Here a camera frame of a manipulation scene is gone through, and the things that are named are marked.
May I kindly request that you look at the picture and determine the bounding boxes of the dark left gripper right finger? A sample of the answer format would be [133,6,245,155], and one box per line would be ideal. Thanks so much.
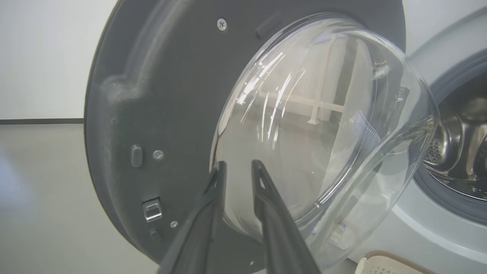
[251,159,322,274]

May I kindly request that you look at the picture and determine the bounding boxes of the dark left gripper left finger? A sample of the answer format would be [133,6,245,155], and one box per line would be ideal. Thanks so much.
[158,161,228,274]

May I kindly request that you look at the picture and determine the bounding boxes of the grey washing machine door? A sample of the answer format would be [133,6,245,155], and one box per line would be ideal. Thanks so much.
[84,0,442,274]

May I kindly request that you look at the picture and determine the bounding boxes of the white front-load washing machine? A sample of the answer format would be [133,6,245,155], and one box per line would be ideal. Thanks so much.
[342,8,487,274]

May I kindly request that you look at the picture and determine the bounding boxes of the grey rubber door gasket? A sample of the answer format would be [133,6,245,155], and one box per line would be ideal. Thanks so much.
[413,49,487,225]

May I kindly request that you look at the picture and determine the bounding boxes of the washing machine drum interior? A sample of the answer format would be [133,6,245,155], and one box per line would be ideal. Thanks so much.
[422,72,487,199]

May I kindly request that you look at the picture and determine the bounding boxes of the cream laundry basket brown rim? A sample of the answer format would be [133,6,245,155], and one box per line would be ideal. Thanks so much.
[354,250,434,274]

